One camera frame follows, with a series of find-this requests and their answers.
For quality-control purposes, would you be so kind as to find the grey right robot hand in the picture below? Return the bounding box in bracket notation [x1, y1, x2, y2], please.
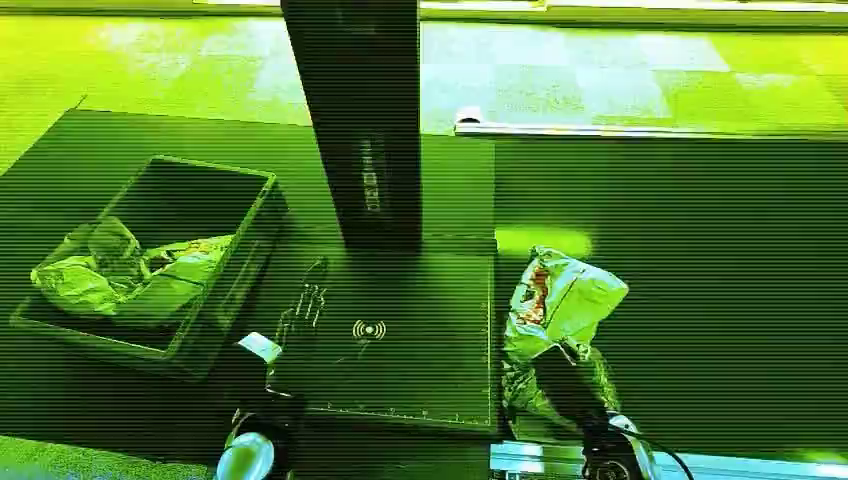
[533, 344, 611, 437]

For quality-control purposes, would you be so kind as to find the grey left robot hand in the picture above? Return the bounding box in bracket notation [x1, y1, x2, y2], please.
[267, 258, 330, 397]

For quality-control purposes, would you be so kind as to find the plastic parcel bag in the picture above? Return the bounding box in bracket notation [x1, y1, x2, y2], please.
[115, 234, 237, 327]
[29, 215, 152, 317]
[500, 245, 630, 433]

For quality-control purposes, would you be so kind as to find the green plastic crate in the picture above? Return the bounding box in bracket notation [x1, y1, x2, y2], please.
[9, 154, 290, 384]

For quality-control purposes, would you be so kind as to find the flat plastic parcel bag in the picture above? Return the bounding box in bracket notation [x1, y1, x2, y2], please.
[115, 234, 237, 327]

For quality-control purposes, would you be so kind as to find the dark conveyor belt table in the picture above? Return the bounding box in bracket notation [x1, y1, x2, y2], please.
[492, 134, 848, 461]

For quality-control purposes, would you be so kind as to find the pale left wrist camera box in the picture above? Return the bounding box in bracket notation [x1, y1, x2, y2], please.
[236, 331, 284, 365]

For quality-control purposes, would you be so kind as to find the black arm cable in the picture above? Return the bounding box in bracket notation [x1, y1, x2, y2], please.
[619, 423, 696, 480]

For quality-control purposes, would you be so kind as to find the dark scanner base plate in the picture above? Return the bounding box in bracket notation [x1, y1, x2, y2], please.
[267, 233, 499, 431]

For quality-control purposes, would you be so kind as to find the dark scanner post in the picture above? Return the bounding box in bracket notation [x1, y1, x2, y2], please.
[280, 0, 425, 254]

